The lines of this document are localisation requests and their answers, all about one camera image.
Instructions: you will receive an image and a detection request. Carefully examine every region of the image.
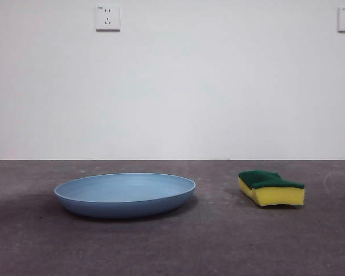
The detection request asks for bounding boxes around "yellow sponge with green pad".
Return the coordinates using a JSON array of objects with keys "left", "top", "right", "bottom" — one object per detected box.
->
[{"left": 237, "top": 170, "right": 306, "bottom": 208}]

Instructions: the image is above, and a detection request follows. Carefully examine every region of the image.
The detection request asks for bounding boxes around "blue round plate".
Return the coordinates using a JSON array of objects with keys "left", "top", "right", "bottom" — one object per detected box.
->
[{"left": 53, "top": 172, "right": 197, "bottom": 219}]

